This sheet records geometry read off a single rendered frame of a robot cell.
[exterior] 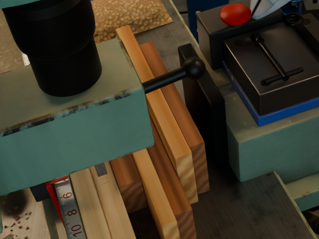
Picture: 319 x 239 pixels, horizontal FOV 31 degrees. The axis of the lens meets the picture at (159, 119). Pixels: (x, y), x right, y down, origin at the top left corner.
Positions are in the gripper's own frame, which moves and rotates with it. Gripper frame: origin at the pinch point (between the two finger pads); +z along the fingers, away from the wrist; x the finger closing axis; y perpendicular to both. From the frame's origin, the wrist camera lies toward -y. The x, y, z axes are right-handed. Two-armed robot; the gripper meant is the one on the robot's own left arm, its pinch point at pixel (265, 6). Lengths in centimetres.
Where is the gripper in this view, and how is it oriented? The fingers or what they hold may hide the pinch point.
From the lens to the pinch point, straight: 58.9
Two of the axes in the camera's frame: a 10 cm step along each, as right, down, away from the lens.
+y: -8.8, -0.8, -4.7
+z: -3.6, 7.4, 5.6
